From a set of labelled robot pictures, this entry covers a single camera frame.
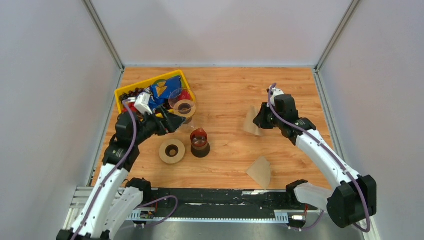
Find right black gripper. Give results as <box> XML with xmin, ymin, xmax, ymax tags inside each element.
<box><xmin>252</xmin><ymin>102</ymin><xmax>284</xmax><ymax>130</ymax></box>

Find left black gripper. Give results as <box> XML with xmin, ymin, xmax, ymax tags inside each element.
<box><xmin>132</xmin><ymin>104</ymin><xmax>187</xmax><ymax>145</ymax></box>

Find brown paper filter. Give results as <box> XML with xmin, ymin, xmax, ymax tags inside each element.
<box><xmin>243</xmin><ymin>106</ymin><xmax>264</xmax><ymax>137</ymax></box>
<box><xmin>245</xmin><ymin>156</ymin><xmax>272</xmax><ymax>190</ymax></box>

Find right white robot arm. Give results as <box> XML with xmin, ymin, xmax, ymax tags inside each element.
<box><xmin>252</xmin><ymin>91</ymin><xmax>377</xmax><ymax>233</ymax></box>

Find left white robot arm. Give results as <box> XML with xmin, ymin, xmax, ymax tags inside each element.
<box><xmin>56</xmin><ymin>106</ymin><xmax>186</xmax><ymax>240</ymax></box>

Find brown glass dripper on base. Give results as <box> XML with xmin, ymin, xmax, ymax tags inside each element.
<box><xmin>190</xmin><ymin>128</ymin><xmax>211</xmax><ymax>158</ymax></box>

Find red tomato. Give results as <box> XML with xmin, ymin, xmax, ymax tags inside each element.
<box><xmin>179</xmin><ymin>90</ymin><xmax>194</xmax><ymax>101</ymax></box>

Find blue chips bag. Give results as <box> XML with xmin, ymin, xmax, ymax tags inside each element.
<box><xmin>145</xmin><ymin>75</ymin><xmax>182</xmax><ymax>110</ymax></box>

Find yellow plastic basket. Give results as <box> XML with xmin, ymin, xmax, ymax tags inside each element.
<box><xmin>114</xmin><ymin>70</ymin><xmax>197</xmax><ymax>120</ymax></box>

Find red strawberries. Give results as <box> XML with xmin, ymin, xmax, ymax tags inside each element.
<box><xmin>122</xmin><ymin>102</ymin><xmax>138</xmax><ymax>114</ymax></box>

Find dark grapes bunch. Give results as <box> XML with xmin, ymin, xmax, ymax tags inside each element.
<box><xmin>119</xmin><ymin>87</ymin><xmax>145</xmax><ymax>102</ymax></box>

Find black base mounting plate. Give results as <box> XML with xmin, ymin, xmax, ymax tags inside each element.
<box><xmin>150</xmin><ymin>188</ymin><xmax>306</xmax><ymax>219</ymax></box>

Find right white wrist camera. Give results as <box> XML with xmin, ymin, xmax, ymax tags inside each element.
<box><xmin>267</xmin><ymin>87</ymin><xmax>285</xmax><ymax>107</ymax></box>

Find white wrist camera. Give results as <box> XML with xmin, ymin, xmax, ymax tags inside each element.
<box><xmin>127</xmin><ymin>92</ymin><xmax>154</xmax><ymax>115</ymax></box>
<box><xmin>267</xmin><ymin>87</ymin><xmax>285</xmax><ymax>107</ymax></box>

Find wooden dripper ring on table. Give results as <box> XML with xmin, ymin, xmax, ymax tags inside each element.
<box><xmin>158</xmin><ymin>138</ymin><xmax>186</xmax><ymax>165</ymax></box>

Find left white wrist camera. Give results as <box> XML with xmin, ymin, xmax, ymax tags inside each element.
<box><xmin>127</xmin><ymin>92</ymin><xmax>154</xmax><ymax>115</ymax></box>

